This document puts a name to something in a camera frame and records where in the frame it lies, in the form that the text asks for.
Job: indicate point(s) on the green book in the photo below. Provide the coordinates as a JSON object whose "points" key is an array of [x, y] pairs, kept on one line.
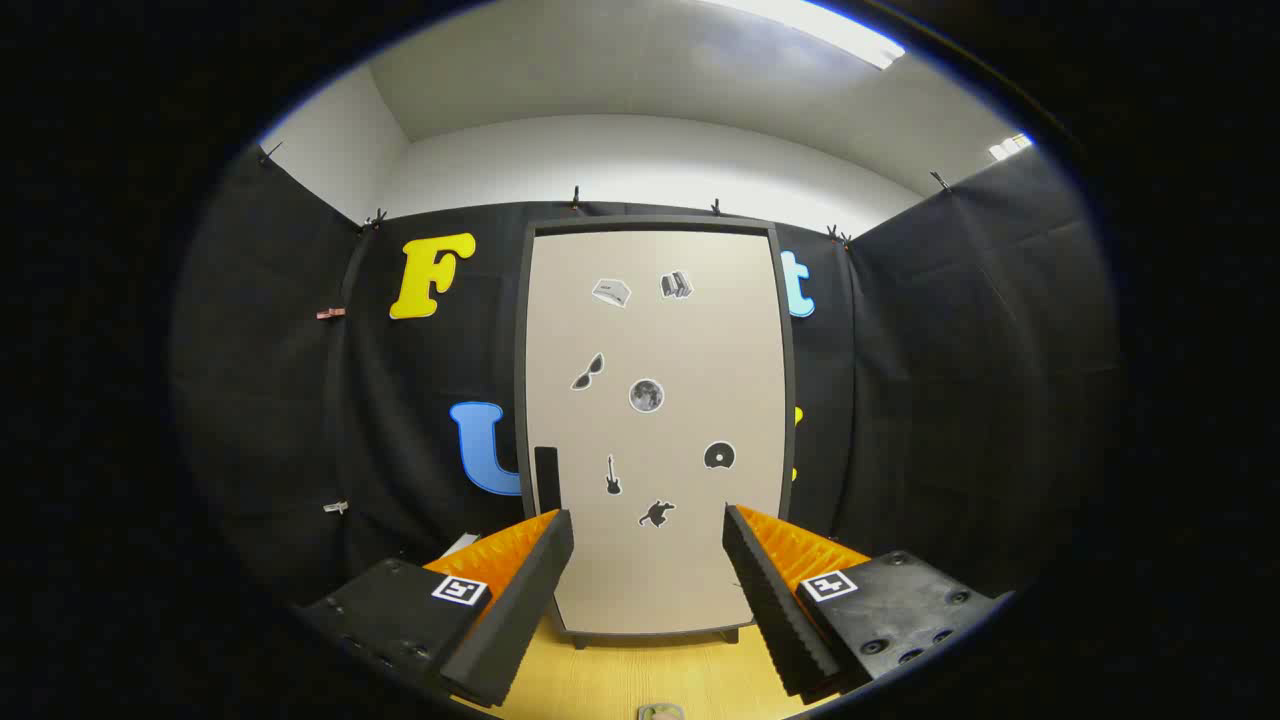
{"points": [[460, 546]]}

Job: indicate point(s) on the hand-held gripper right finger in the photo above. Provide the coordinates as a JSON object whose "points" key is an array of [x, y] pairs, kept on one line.
{"points": [[770, 610]]}

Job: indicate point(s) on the small ceiling light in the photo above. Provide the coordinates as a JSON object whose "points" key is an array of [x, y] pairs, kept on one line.
{"points": [[1010, 147]]}

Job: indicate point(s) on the dark grey cabinet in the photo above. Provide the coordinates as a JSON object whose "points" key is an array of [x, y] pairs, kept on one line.
{"points": [[650, 223]]}

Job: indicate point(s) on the black backdrop cloth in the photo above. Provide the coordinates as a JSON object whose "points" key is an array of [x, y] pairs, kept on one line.
{"points": [[300, 400]]}

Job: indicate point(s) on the beige cabinet door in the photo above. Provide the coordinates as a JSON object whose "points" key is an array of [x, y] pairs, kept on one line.
{"points": [[680, 560]]}

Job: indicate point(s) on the green soap dish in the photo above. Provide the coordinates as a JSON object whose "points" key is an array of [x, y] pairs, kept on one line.
{"points": [[661, 713]]}

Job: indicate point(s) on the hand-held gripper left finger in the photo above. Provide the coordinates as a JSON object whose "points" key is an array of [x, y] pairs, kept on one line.
{"points": [[520, 610]]}

